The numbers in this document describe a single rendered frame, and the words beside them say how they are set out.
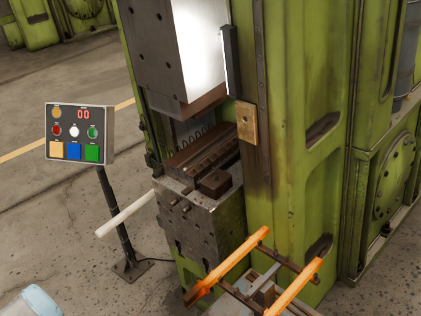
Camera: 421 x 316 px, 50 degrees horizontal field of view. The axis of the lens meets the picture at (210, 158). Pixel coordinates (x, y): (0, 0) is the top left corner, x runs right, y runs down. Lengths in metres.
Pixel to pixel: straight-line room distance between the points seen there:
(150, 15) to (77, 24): 5.03
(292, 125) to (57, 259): 2.06
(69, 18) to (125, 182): 3.45
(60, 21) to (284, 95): 5.25
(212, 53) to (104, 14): 5.07
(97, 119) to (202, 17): 0.79
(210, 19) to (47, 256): 2.13
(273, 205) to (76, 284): 1.54
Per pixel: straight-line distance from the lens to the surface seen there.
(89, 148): 2.21
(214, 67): 1.75
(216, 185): 1.88
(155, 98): 1.84
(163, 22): 1.60
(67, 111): 2.27
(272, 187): 1.85
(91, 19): 6.68
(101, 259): 3.09
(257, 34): 1.52
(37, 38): 6.62
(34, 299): 1.21
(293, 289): 1.55
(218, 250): 2.04
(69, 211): 3.54
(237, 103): 1.68
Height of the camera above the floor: 2.20
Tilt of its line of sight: 37 degrees down
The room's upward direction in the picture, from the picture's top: 8 degrees counter-clockwise
